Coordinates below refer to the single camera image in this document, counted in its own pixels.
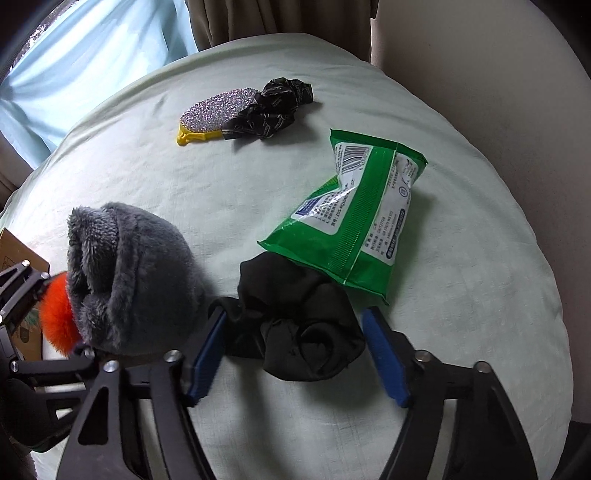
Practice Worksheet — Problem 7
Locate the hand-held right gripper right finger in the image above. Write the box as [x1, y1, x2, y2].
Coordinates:
[361, 308, 539, 480]

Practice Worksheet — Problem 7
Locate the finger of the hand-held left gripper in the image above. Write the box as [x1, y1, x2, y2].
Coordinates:
[8, 346, 100, 393]
[0, 262, 51, 329]

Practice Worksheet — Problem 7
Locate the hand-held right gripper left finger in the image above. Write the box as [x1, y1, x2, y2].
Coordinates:
[55, 306, 228, 480]

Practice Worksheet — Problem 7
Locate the orange fur pom-pom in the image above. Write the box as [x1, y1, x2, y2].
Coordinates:
[39, 271, 83, 357]

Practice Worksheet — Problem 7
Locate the plain black scrunchie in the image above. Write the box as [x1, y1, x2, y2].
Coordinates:
[209, 252, 366, 382]

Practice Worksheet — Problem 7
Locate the grey fuzzy hat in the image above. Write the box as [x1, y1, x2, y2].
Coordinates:
[66, 201, 208, 357]

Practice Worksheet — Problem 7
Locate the cardboard box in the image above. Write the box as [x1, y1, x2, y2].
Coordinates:
[0, 227, 51, 361]

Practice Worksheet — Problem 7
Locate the green wet wipes packet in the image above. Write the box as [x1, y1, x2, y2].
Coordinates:
[257, 128, 429, 306]

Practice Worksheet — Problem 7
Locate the pale green bed sheet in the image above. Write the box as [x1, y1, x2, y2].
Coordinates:
[0, 32, 570, 480]

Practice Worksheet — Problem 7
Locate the light blue curtain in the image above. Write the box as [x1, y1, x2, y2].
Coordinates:
[0, 0, 200, 172]

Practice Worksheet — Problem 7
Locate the black patterned scrunchie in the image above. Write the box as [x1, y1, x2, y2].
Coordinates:
[222, 78, 315, 141]

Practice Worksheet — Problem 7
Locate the beige curtain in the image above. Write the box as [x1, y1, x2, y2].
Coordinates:
[184, 0, 380, 64]

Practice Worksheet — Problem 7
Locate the glitter brush with yellow handle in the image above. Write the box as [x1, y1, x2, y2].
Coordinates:
[175, 86, 256, 147]

